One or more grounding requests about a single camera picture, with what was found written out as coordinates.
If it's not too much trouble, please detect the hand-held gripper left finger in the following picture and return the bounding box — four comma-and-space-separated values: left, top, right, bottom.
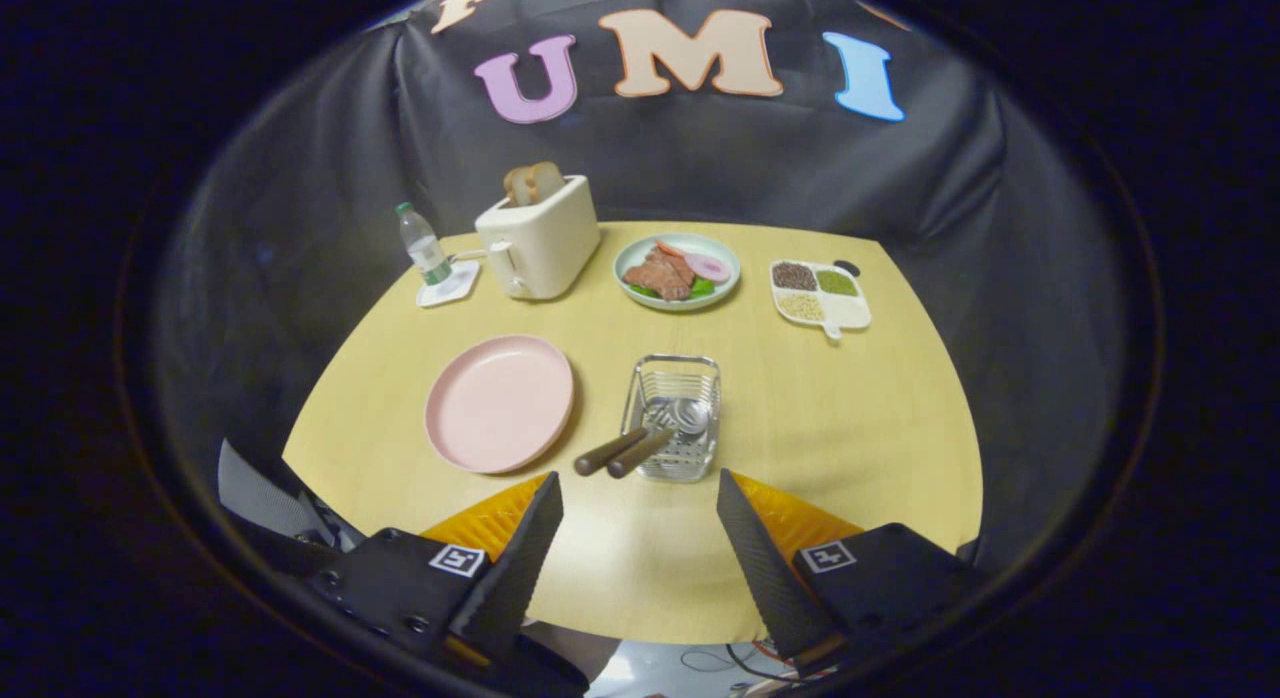
305, 471, 566, 679

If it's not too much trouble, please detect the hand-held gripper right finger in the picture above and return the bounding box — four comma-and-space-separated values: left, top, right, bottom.
715, 468, 991, 679

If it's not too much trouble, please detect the fork with wooden handle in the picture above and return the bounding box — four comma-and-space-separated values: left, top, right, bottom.
574, 402, 679, 477

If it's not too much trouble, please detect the spoon with wooden handle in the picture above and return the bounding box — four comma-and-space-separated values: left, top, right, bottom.
607, 397, 712, 480

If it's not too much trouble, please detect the pink plate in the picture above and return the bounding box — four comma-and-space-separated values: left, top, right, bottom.
424, 334, 576, 475

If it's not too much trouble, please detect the white divided grain dish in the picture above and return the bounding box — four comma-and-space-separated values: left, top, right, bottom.
769, 259, 873, 340

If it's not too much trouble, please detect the pale green food plate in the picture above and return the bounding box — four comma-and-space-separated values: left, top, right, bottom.
613, 232, 742, 312

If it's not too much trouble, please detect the white square coaster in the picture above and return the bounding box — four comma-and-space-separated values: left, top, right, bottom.
416, 259, 482, 309

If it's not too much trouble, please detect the brown meat slice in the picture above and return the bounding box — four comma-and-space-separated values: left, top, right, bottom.
623, 250, 696, 301

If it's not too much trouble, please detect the cream toaster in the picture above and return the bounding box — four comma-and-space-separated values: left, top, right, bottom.
475, 174, 602, 301

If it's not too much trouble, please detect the clear plastic water bottle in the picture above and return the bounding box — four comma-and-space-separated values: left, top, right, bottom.
394, 201, 453, 287

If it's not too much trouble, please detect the black backdrop cloth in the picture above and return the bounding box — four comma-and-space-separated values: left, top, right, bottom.
150, 0, 1131, 569

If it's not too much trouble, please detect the black floor cable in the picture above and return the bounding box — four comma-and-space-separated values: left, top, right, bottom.
680, 643, 801, 684

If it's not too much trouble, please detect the metal wire cutlery basket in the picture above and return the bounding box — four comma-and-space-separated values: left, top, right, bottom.
620, 354, 722, 482

